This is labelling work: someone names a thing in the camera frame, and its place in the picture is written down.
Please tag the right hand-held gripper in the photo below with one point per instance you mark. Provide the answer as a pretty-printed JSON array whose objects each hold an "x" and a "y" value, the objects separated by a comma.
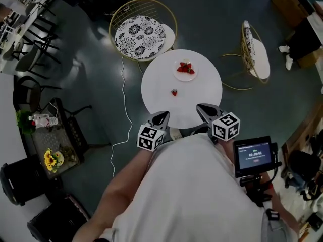
[{"x": 225, "y": 127}]

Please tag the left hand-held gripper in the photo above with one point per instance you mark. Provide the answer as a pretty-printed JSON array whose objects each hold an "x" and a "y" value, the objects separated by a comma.
[{"x": 151, "y": 138}]

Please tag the red strawberry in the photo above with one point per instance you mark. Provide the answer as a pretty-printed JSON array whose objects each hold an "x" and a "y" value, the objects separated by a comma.
[
  {"x": 189, "y": 66},
  {"x": 179, "y": 69},
  {"x": 174, "y": 92},
  {"x": 182, "y": 64},
  {"x": 191, "y": 71}
]

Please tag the white plate of strawberries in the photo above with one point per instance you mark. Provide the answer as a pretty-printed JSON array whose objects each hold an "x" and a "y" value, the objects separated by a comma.
[{"x": 185, "y": 77}]

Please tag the person's right forearm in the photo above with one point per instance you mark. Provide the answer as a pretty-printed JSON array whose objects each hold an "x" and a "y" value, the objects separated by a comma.
[{"x": 228, "y": 153}]

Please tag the person's left forearm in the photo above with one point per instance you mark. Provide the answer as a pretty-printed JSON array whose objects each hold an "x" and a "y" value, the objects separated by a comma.
[{"x": 118, "y": 193}]

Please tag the person's white shoe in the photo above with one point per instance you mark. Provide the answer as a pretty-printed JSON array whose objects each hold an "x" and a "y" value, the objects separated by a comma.
[
  {"x": 283, "y": 49},
  {"x": 175, "y": 133},
  {"x": 289, "y": 62}
]

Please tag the black monitor screen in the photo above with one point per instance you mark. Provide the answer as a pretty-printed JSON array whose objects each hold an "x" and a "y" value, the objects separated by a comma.
[{"x": 253, "y": 156}]

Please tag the round white table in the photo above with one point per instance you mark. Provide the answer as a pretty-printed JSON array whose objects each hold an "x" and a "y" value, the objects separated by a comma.
[{"x": 161, "y": 77}]

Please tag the person's white shirt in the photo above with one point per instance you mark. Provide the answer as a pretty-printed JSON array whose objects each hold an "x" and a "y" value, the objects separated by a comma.
[{"x": 189, "y": 190}]

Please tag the wooden cabinet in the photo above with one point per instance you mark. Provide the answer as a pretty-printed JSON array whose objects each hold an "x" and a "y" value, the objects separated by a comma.
[{"x": 302, "y": 132}]

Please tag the black glass side table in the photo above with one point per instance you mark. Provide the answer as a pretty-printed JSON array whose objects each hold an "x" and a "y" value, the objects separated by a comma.
[{"x": 54, "y": 140}]

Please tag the sunflower pot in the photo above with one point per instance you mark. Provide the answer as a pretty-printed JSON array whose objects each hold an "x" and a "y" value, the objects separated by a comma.
[{"x": 51, "y": 159}]

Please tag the round floral cushion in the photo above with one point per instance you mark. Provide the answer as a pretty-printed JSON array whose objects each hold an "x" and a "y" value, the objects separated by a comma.
[{"x": 140, "y": 36}]

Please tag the clear plastic bottle red label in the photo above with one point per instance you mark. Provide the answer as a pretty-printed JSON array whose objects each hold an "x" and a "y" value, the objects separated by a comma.
[
  {"x": 46, "y": 122},
  {"x": 40, "y": 117}
]

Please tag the black plastic crate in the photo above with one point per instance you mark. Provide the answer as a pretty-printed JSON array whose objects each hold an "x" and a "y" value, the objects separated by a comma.
[
  {"x": 22, "y": 180},
  {"x": 58, "y": 220}
]

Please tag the green potted plant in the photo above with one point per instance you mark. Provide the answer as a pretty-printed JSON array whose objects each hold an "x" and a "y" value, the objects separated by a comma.
[{"x": 24, "y": 122}]

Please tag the black metal chair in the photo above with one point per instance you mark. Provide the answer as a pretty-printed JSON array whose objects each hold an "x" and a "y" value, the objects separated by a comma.
[{"x": 25, "y": 94}]

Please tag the brown cardboard box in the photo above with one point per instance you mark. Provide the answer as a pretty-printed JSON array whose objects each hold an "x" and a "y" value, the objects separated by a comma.
[{"x": 289, "y": 6}]

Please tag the black monitor mount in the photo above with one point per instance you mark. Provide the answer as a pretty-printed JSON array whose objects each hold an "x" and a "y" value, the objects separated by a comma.
[{"x": 257, "y": 188}]

